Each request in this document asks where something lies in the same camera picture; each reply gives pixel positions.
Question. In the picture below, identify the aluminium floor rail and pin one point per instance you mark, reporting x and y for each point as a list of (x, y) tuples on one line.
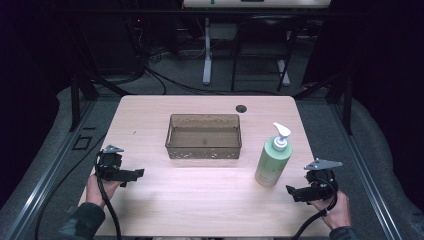
[(50, 173), (366, 173)]

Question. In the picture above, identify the person's right hand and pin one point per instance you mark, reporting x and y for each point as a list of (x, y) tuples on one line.
[(337, 210)]

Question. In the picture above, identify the black metal stand frame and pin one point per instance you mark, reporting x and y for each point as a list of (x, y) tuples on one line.
[(76, 100), (346, 100)]

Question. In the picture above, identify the transparent brown plastic bin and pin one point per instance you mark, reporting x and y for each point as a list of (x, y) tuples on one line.
[(203, 140)]

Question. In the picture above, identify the dark computer tower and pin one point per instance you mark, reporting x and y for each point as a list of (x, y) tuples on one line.
[(113, 43)]

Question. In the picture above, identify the person's left hand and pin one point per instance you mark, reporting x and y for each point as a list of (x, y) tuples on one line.
[(95, 191)]

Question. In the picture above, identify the black metal chair frame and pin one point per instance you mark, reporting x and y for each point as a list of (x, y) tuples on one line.
[(256, 46)]

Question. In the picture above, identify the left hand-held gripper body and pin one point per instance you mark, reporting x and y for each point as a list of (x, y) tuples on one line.
[(109, 161)]

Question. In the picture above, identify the green pump bottle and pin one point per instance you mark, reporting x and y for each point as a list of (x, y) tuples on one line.
[(273, 163)]

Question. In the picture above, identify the white desk with legs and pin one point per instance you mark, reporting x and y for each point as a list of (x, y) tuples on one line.
[(207, 60)]

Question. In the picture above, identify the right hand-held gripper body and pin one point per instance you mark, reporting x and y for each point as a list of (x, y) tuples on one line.
[(320, 181)]

